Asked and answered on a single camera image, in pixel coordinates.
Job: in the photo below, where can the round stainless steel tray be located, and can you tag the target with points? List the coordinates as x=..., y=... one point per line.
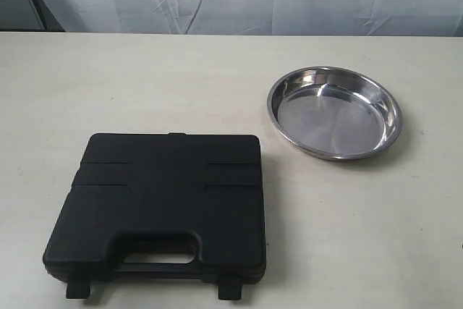
x=333, y=113

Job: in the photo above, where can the black plastic tool case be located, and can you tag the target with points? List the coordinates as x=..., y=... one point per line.
x=162, y=206

